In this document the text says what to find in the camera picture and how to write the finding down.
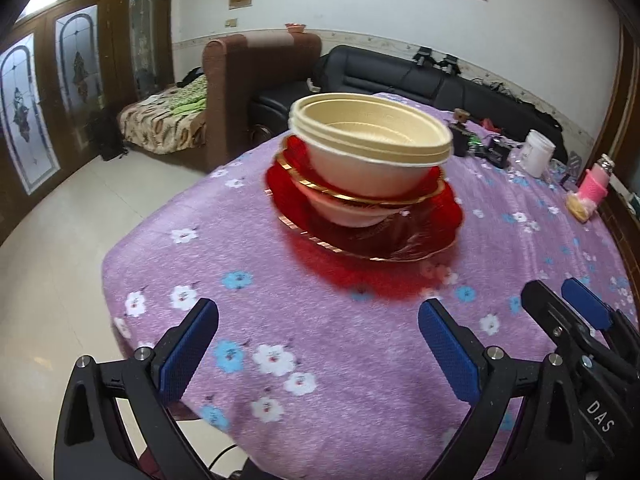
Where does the red bag on sofa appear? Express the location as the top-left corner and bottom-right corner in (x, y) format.
(480, 118), (502, 133)

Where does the brown armchair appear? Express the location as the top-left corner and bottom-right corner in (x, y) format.
(202, 29), (322, 171)

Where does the pink knitted bottle sleeve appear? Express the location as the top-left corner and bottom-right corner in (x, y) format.
(577, 154), (615, 206)

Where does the red gold-rimmed plate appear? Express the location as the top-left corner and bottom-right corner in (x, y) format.
(274, 136), (446, 209)
(265, 162), (464, 262)

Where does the patterned bed cushion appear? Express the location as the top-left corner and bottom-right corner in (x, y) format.
(117, 75), (207, 155)

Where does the black leather sofa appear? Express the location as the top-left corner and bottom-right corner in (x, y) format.
(248, 46), (568, 162)

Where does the white plastic jar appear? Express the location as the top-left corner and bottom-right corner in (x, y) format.
(520, 129), (555, 178)

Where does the large cream plastic bowl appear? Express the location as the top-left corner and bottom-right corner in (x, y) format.
(290, 105), (452, 198)

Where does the purple floral tablecloth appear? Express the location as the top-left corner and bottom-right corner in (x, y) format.
(101, 91), (634, 480)

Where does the small black device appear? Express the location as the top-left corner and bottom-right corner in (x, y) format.
(484, 136), (512, 170)

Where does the wooden glass-panel door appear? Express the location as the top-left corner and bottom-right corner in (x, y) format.
(1, 0), (174, 238)

